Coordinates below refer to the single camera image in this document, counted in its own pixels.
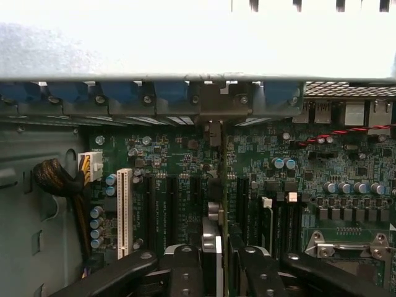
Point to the long black expansion slot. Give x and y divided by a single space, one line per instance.
172 213
150 210

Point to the medium black expansion slot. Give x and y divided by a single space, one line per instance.
242 207

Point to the open black PC case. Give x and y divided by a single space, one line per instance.
31 185

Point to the short black expansion slot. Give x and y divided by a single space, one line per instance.
195 193

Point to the white power connector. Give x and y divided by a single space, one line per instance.
92 164

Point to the silver locking lever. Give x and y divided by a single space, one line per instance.
355 247

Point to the white expansion slot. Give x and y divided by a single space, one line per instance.
124 216

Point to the black-latched black RAM slot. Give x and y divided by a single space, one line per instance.
279 229

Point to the CPU socket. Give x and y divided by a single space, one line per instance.
343 269

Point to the plain silver port block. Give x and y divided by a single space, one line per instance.
355 114

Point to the silver ethernet port block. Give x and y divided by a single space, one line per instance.
380 117

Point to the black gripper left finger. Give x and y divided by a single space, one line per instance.
185 272

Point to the silver USB port block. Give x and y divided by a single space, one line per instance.
311 111

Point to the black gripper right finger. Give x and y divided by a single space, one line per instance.
260 275

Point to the white-latched black RAM slot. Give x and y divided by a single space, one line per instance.
292 226
266 222

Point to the green motherboard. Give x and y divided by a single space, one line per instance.
173 148

